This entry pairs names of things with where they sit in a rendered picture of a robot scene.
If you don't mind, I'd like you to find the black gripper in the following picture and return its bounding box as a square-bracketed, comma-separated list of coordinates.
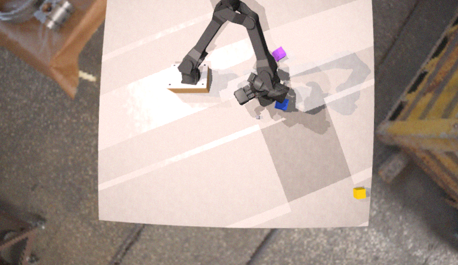
[234, 83, 262, 105]

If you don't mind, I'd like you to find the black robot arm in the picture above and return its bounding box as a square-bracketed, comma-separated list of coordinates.
[177, 0, 290, 107]

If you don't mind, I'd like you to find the purple cube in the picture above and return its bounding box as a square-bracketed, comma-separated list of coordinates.
[272, 47, 286, 62]

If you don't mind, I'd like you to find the blue block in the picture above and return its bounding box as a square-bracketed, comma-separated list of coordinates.
[275, 98, 289, 110]

